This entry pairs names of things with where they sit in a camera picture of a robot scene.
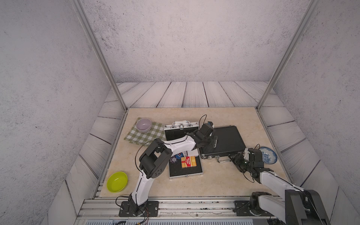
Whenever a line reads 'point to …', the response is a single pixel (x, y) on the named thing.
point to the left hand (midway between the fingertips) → (218, 142)
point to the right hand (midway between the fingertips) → (232, 157)
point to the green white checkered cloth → (157, 131)
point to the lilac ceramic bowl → (143, 124)
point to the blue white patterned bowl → (269, 156)
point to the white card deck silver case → (193, 153)
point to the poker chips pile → (173, 159)
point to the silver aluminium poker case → (179, 130)
